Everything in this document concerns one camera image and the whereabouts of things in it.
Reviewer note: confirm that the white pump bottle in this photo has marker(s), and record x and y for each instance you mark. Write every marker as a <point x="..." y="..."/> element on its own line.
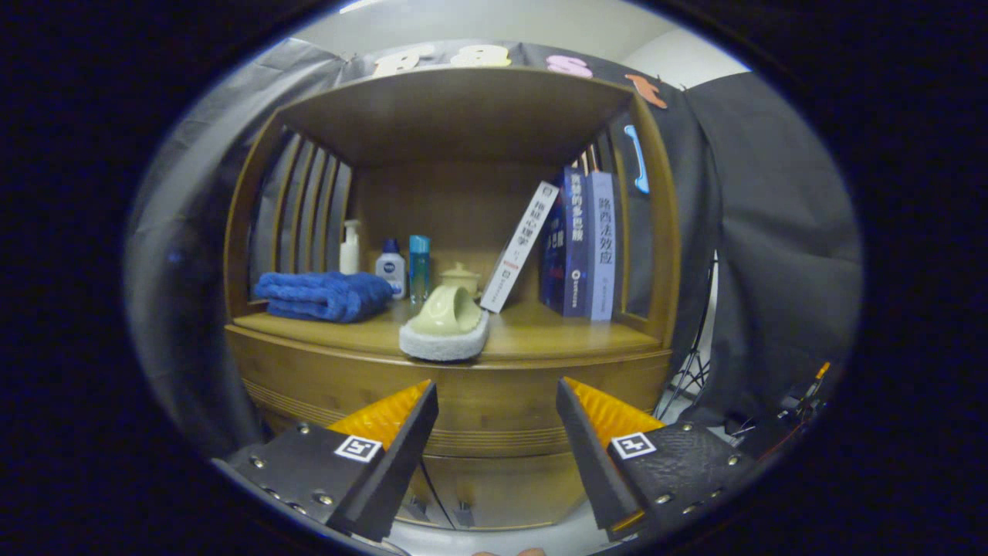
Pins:
<point x="350" y="255"/>

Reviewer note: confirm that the wooden cabinet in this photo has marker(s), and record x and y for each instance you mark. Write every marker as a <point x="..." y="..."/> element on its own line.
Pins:
<point x="455" y="208"/>

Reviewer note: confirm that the orange and black gripper tool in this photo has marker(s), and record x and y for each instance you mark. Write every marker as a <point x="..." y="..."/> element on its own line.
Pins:
<point x="822" y="372"/>

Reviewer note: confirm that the wooden cabinet door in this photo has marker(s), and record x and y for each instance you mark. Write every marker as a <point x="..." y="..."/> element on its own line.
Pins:
<point x="421" y="503"/>
<point x="525" y="490"/>

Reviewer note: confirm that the white book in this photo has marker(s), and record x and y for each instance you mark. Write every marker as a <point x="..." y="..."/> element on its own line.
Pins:
<point x="519" y="247"/>

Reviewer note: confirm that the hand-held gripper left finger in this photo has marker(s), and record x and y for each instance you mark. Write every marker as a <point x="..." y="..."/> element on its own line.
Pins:
<point x="394" y="471"/>

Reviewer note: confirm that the black-blue book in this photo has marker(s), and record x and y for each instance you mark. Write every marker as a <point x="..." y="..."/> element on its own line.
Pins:
<point x="552" y="262"/>

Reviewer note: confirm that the dark blue book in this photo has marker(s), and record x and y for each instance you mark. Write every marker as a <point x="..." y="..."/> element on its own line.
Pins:
<point x="577" y="247"/>

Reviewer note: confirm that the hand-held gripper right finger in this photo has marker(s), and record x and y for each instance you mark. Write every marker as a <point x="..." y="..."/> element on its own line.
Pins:
<point x="594" y="471"/>

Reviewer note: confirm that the white bottle with blue cap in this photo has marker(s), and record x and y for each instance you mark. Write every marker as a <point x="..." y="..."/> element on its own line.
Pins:
<point x="391" y="270"/>

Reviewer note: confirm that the black backdrop cloth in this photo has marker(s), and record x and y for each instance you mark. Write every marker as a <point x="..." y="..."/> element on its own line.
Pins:
<point x="772" y="232"/>

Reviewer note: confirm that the beige lidded teacup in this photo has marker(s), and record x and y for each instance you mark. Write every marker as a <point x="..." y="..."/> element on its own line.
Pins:
<point x="461" y="274"/>

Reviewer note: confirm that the pale grey-blue book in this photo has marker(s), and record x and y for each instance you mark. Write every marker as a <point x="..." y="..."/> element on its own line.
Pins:
<point x="602" y="255"/>

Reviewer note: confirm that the wooden drawer with black knob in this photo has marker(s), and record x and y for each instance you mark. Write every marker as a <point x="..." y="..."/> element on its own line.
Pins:
<point x="494" y="417"/>

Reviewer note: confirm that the blue folded towel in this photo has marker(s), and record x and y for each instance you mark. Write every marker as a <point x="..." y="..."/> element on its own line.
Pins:
<point x="324" y="293"/>

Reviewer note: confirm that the clear blue bottle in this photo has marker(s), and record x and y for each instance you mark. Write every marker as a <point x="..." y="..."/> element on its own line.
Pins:
<point x="419" y="270"/>

